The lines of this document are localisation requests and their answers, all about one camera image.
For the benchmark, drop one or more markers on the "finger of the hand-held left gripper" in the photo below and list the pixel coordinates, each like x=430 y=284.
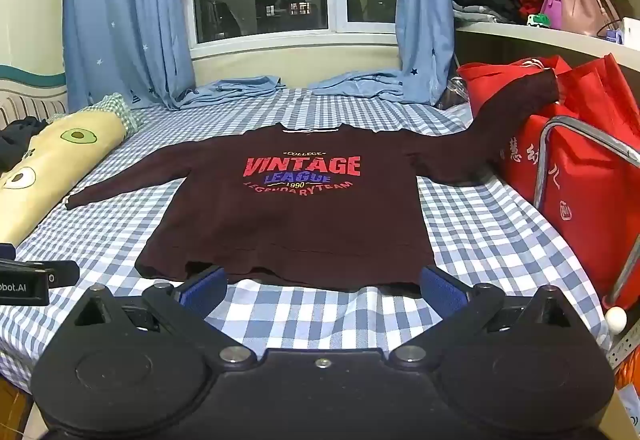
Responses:
x=6 y=252

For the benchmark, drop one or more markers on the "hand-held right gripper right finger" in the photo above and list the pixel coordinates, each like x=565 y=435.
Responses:
x=442 y=291

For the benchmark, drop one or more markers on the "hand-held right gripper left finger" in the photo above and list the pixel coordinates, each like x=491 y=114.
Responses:
x=202 y=294

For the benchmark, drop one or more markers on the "dark maroon printed sweater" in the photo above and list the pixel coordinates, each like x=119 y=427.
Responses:
x=300 y=230

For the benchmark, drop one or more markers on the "blue white checked bed sheet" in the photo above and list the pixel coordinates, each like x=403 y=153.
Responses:
x=475 y=225

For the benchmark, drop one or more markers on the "yellow avocado print pillow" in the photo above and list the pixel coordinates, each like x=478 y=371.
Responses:
x=45 y=159

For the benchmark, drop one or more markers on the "dark cloth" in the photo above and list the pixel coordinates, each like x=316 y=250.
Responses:
x=17 y=139

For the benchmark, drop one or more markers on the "teal and white headboard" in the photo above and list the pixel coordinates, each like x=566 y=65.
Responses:
x=25 y=92

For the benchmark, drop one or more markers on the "white ball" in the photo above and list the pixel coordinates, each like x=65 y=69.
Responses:
x=615 y=320

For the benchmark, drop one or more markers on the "large red fabric bag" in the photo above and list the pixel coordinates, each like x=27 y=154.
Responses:
x=585 y=180

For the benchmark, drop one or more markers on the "perforated metal strip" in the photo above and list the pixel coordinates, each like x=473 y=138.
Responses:
x=625 y=344

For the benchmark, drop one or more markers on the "clear plastic wrap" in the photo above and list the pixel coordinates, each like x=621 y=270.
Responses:
x=456 y=92

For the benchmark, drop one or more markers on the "orange object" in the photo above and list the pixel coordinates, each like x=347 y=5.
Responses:
x=629 y=372

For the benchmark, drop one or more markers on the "small red fabric bag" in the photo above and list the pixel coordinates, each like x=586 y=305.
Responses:
x=500 y=79

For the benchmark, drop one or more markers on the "blue star curtain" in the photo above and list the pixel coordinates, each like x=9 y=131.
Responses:
x=125 y=14

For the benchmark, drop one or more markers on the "light blue garment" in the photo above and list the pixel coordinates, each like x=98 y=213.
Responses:
x=422 y=9

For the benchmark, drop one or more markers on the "green white toy car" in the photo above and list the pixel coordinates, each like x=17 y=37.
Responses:
x=538 y=20

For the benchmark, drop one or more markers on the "small pink purse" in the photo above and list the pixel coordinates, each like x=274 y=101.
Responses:
x=551 y=7

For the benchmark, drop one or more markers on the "beige pink handbag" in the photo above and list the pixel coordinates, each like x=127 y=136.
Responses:
x=582 y=4

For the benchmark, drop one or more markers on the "white box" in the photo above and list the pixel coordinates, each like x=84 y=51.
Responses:
x=631 y=32

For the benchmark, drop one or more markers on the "grey metal tube frame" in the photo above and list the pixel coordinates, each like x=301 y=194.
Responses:
x=542 y=154

